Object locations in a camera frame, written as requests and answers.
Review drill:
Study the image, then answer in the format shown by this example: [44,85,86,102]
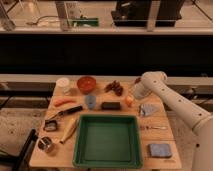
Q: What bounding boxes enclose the purple bowl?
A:
[134,77,141,84]

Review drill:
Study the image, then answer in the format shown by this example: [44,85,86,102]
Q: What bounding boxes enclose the orange carrot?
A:
[53,98,76,107]

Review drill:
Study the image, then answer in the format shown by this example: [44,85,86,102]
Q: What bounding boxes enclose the green plastic tray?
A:
[73,115,143,169]

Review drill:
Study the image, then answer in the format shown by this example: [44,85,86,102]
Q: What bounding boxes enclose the small black square tin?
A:
[43,120,57,132]

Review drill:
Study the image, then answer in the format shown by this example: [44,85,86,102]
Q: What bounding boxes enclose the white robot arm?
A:
[132,71,213,171]

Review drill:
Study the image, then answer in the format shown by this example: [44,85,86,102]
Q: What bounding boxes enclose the bunch of dark grapes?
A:
[104,80,123,96]

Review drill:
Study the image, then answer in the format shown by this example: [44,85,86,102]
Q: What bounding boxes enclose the black chair frame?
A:
[0,129,38,171]

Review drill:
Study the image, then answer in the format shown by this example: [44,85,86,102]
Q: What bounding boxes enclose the crumpled light blue cloth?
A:
[139,104,159,117]

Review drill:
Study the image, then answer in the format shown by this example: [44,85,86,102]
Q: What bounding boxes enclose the green board on shelf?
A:
[71,18,99,27]

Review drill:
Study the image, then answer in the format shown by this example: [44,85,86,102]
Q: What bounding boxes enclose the black handled knife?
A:
[48,105,83,120]

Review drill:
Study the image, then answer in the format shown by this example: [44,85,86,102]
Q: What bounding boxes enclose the blue folded cloth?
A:
[148,143,172,158]

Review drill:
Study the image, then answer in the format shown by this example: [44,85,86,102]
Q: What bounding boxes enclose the yellow-orange apple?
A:
[125,95,134,107]

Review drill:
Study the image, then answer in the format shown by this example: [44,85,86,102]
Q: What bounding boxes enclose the small metal cup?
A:
[38,137,54,153]

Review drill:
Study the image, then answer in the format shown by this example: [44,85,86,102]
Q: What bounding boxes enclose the black rectangular sponge block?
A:
[101,102,121,110]

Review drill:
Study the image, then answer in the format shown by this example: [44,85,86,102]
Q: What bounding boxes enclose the orange-red bowl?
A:
[77,76,96,94]

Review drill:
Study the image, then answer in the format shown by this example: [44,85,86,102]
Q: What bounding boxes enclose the light blue cup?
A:
[85,95,96,110]

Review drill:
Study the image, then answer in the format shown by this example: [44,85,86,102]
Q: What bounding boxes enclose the black machine on shelf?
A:
[111,0,185,27]

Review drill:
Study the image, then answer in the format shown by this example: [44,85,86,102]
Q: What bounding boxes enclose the silver fork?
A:
[140,126,168,130]

